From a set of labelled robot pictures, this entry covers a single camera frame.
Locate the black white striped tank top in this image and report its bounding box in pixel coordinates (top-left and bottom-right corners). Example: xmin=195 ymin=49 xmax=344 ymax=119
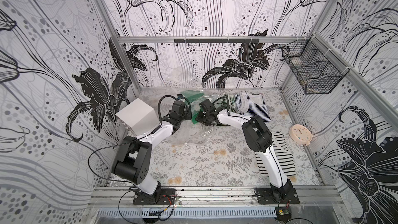
xmin=271 ymin=131 xmax=296 ymax=178

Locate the pink round clock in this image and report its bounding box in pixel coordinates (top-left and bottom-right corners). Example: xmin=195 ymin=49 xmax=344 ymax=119
xmin=289 ymin=124 xmax=313 ymax=146

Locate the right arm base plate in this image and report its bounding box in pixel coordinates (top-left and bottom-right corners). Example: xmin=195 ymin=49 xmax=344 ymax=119
xmin=254 ymin=187 xmax=300 ymax=205

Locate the navy white striped tank top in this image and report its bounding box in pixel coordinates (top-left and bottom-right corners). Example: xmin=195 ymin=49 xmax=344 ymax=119
xmin=234 ymin=91 xmax=271 ymax=122

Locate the white cube box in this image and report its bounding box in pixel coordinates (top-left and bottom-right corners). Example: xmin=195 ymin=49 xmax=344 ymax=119
xmin=116 ymin=98 xmax=159 ymax=135

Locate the solid green tank top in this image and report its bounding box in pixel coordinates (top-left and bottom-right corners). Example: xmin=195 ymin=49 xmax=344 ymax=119
xmin=180 ymin=90 xmax=205 ymax=124

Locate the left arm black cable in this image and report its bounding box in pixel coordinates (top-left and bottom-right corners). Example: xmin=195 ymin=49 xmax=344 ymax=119
xmin=87 ymin=94 xmax=192 ymax=224

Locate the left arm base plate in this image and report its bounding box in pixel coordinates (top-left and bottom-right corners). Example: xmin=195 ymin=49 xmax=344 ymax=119
xmin=133 ymin=187 xmax=176 ymax=206

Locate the black wire basket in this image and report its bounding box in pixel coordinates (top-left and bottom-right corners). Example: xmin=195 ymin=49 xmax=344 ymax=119
xmin=282 ymin=38 xmax=349 ymax=94

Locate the white slotted cable duct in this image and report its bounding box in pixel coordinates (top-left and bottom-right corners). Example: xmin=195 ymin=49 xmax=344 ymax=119
xmin=98 ymin=207 xmax=277 ymax=219

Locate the clear plastic vacuum bag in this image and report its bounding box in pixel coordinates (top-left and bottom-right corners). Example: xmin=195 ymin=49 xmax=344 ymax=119
xmin=146 ymin=77 xmax=246 ymax=147

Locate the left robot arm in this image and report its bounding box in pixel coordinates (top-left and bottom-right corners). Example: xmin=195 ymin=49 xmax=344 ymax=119
xmin=112 ymin=94 xmax=192 ymax=197

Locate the green white striped tank top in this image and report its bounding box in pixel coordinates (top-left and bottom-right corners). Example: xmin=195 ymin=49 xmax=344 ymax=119
xmin=213 ymin=95 xmax=241 ymax=129

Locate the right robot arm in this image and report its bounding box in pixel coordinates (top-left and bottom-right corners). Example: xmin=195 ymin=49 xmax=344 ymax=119
xmin=196 ymin=100 xmax=294 ymax=200

